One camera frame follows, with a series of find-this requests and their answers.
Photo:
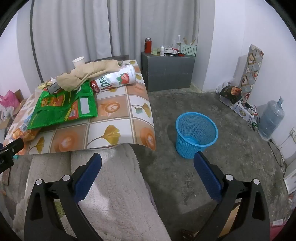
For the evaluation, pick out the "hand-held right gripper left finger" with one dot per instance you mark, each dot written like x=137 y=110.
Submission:
x=89 y=176

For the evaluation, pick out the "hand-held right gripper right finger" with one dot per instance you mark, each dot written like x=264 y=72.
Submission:
x=207 y=176

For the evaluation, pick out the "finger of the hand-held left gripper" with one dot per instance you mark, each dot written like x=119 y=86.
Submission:
x=13 y=144

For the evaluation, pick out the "orange snack bag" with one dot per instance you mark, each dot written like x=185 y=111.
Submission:
x=25 y=135

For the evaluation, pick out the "blue plastic waste basket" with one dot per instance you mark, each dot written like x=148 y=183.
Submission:
x=185 y=143

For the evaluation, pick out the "large green snack bag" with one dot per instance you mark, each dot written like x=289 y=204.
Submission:
x=57 y=104

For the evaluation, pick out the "small grey box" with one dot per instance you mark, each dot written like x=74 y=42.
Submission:
x=54 y=88

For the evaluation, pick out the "strawberry print drink bottle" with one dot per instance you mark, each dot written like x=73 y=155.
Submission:
x=115 y=80

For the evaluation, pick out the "beige cloth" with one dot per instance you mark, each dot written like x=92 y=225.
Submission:
x=92 y=68

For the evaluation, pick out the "pink plastic bag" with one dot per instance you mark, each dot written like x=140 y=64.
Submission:
x=9 y=99

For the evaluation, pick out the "cardboard box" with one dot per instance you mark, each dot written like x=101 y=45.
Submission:
x=17 y=93

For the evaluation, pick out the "small yellow snack packet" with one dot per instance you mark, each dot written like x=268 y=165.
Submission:
x=50 y=81
x=42 y=86

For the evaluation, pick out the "leaf patterned tablecloth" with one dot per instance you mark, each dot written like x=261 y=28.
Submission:
x=111 y=109

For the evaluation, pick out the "blue water jug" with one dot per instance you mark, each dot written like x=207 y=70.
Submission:
x=270 y=120

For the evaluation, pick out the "white carton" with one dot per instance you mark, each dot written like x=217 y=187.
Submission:
x=291 y=178

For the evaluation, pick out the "dark snack bag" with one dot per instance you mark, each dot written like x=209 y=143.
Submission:
x=229 y=92

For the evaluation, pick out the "white plastic bag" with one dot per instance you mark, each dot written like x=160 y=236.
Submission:
x=222 y=87

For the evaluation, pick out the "white paper cup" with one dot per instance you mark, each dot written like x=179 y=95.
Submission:
x=78 y=62

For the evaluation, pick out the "grey cabinet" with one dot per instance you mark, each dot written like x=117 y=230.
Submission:
x=166 y=74

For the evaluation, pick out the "rolled patterned sheet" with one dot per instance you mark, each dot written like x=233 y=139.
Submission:
x=251 y=69

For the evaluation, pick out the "green storage basket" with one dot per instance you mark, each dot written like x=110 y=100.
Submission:
x=188 y=51

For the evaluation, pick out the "white power strip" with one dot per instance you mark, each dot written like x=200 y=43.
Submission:
x=171 y=52

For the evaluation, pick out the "grey pleated curtain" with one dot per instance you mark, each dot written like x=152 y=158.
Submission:
x=69 y=27

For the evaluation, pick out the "small white bottle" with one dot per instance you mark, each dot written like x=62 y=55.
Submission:
x=162 y=51

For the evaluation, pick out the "small green box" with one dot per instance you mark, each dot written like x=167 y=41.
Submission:
x=155 y=51

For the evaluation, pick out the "red thermos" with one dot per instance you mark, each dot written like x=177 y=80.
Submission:
x=148 y=47

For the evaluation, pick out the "wall socket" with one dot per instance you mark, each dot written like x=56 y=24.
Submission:
x=293 y=133

